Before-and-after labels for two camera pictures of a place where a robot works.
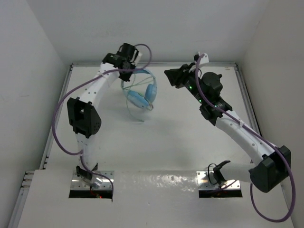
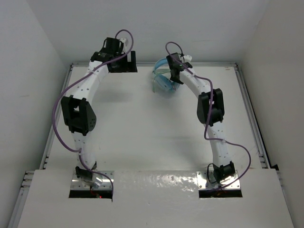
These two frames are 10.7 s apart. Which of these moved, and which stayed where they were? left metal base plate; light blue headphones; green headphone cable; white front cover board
Moved: light blue headphones; green headphone cable
Stayed: white front cover board; left metal base plate
